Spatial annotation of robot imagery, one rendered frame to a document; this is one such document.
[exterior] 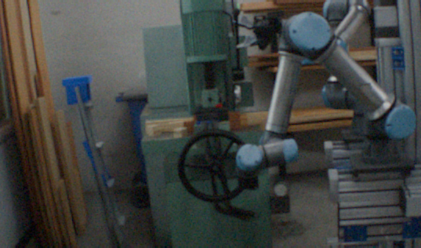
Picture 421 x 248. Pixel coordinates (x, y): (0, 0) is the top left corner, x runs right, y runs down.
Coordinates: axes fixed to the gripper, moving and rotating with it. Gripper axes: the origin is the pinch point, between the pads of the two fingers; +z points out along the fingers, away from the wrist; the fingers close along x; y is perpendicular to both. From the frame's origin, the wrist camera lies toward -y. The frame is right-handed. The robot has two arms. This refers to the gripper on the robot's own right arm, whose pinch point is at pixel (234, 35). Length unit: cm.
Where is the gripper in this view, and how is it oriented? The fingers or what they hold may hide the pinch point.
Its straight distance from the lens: 207.6
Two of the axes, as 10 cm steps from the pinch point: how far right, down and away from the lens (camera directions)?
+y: -0.7, -5.8, -8.1
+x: 0.5, 8.1, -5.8
